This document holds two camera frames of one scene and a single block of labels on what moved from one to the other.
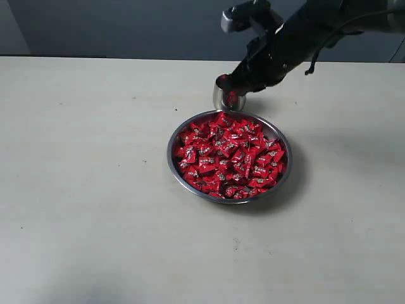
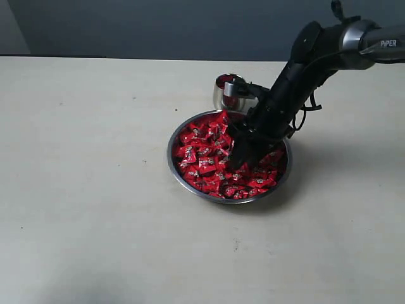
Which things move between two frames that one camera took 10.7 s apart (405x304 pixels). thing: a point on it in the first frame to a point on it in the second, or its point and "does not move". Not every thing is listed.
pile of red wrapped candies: x=229 y=156 does not move
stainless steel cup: x=224 y=101 does not move
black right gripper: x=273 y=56 to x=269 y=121
